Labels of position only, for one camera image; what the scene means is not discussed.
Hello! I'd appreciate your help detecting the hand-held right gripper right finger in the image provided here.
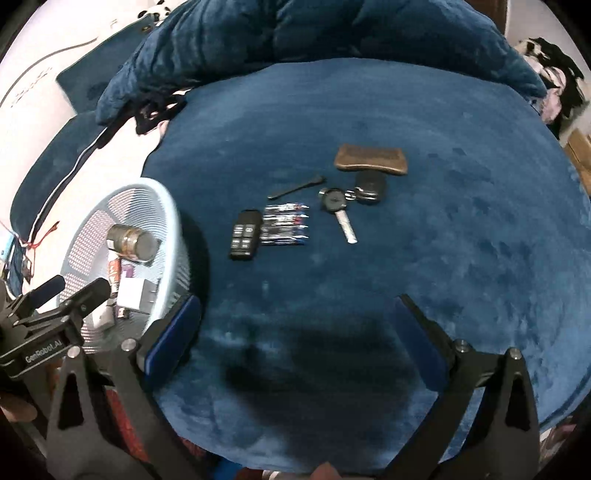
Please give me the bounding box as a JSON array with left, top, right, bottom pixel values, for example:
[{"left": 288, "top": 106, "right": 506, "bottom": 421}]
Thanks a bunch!
[{"left": 394, "top": 293, "right": 541, "bottom": 480}]

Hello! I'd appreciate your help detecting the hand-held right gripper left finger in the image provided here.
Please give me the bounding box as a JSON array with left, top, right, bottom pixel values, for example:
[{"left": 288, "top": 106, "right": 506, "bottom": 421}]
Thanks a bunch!
[{"left": 46, "top": 294, "right": 204, "bottom": 480}]

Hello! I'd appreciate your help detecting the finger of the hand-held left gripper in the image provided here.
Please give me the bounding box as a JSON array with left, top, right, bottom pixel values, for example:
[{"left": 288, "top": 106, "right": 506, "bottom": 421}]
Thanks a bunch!
[
  {"left": 60, "top": 278, "right": 112, "bottom": 315},
  {"left": 9, "top": 275, "right": 66, "bottom": 312}
]

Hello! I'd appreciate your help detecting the white socket adapter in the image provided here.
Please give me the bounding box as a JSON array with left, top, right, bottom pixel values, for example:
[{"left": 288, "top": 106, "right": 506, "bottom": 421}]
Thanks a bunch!
[{"left": 90, "top": 300, "right": 117, "bottom": 331}]

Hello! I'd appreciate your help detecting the white charger plug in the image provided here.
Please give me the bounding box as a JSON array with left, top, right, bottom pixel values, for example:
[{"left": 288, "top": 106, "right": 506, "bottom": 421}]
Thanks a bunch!
[{"left": 116, "top": 279, "right": 160, "bottom": 313}]

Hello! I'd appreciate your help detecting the dark glass bottle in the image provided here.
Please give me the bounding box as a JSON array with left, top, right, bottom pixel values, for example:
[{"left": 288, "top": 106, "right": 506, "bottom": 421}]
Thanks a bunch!
[{"left": 106, "top": 224, "right": 161, "bottom": 265}]

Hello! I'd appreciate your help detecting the light blue mesh basket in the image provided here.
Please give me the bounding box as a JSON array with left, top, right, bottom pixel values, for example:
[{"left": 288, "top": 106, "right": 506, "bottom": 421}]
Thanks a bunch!
[{"left": 58, "top": 179, "right": 192, "bottom": 352}]

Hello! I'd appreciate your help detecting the person's left hand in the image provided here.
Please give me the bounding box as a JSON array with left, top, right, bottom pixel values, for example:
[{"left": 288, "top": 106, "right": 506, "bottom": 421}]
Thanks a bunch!
[{"left": 0, "top": 393, "right": 38, "bottom": 424}]

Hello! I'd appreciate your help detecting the black remote control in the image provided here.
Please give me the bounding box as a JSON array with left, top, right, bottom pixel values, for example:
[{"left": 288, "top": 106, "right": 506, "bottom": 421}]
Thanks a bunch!
[{"left": 229, "top": 210, "right": 264, "bottom": 261}]

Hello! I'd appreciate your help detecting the blue pillow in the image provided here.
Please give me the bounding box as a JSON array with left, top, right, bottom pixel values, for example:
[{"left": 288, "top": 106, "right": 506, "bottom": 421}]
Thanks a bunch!
[
  {"left": 9, "top": 111, "right": 112, "bottom": 232},
  {"left": 55, "top": 46, "right": 139, "bottom": 114}
]

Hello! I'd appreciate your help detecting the blue battery pack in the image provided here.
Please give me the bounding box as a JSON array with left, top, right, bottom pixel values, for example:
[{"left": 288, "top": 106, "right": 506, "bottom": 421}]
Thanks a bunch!
[{"left": 259, "top": 200, "right": 309, "bottom": 246}]

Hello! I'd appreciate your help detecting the black key fob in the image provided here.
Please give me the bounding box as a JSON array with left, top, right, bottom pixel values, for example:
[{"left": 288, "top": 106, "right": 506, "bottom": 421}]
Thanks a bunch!
[{"left": 354, "top": 171, "right": 387, "bottom": 205}]

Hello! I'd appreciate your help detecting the black car key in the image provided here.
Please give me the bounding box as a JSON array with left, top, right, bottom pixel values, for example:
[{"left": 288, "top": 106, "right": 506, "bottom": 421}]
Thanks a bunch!
[{"left": 318, "top": 187, "right": 358, "bottom": 245}]

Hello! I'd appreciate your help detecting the black flat stick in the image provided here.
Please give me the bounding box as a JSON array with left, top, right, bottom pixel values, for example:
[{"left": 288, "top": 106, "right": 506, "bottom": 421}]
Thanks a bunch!
[{"left": 268, "top": 175, "right": 328, "bottom": 200}]

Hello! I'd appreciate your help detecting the brown wooden comb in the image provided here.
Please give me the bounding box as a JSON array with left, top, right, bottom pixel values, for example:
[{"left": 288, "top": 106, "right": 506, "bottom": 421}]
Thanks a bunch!
[{"left": 333, "top": 144, "right": 409, "bottom": 177}]

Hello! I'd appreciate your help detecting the brown cardboard box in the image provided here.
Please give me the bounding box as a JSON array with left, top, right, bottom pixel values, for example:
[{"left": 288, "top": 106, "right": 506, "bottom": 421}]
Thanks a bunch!
[{"left": 566, "top": 129, "right": 591, "bottom": 195}]

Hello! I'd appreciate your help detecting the pile of clothes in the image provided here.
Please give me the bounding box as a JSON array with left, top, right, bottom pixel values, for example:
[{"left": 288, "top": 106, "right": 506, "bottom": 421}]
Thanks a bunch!
[{"left": 515, "top": 37, "right": 587, "bottom": 139}]

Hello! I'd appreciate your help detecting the blue quilt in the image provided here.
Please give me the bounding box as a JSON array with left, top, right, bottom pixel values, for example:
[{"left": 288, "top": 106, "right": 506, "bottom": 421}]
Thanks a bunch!
[{"left": 96, "top": 0, "right": 548, "bottom": 125}]

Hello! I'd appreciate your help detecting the black cloth strap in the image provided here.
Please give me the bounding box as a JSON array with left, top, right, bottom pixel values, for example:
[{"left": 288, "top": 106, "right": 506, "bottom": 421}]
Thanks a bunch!
[{"left": 136, "top": 92, "right": 186, "bottom": 136}]

